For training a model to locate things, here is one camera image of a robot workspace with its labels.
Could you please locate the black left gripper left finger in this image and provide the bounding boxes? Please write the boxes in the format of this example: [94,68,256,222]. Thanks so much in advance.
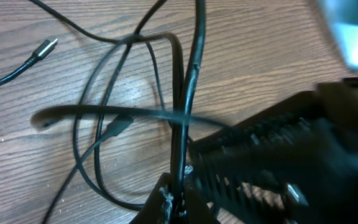
[130,172,171,224]

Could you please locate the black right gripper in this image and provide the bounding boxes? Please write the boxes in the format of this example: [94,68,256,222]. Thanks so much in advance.
[194,77,358,223]

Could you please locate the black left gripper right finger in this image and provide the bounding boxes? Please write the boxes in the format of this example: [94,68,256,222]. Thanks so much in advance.
[184,176,220,224]

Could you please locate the black USB cable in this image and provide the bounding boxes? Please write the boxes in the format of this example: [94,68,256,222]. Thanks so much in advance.
[29,0,232,224]

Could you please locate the black thin barrel-plug cable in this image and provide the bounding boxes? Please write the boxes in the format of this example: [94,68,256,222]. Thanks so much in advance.
[0,37,59,93]

